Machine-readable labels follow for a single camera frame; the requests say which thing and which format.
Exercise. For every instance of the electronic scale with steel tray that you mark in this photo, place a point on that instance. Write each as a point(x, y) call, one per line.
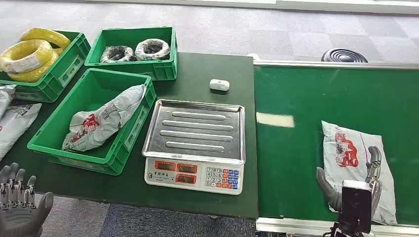
point(196, 130)

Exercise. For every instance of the green crate holding wrapped coils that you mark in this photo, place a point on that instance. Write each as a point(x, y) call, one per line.
point(131, 34)

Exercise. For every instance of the small white plastic device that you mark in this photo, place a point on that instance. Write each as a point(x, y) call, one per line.
point(219, 85)

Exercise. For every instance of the black ribbed round disc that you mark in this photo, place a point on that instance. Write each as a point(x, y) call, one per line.
point(343, 55)

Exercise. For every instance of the flat grey plastic package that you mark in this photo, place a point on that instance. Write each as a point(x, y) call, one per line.
point(14, 122)

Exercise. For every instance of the green crate holding yellow coils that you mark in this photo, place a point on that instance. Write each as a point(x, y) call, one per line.
point(62, 72)

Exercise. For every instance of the green conveyor belt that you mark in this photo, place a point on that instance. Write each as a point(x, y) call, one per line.
point(327, 95)

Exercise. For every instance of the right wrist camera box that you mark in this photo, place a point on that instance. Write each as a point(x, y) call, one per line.
point(356, 206)

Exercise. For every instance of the small grey plastic package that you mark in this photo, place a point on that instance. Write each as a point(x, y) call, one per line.
point(6, 96)

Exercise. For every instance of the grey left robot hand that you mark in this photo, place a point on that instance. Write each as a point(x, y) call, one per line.
point(19, 216)

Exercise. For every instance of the large green plastic crate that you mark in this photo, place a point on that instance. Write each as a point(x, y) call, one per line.
point(98, 81)

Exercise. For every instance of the grey package with red print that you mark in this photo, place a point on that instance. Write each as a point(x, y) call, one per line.
point(334, 173)
point(108, 114)

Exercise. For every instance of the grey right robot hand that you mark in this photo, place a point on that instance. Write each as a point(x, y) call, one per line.
point(331, 196)

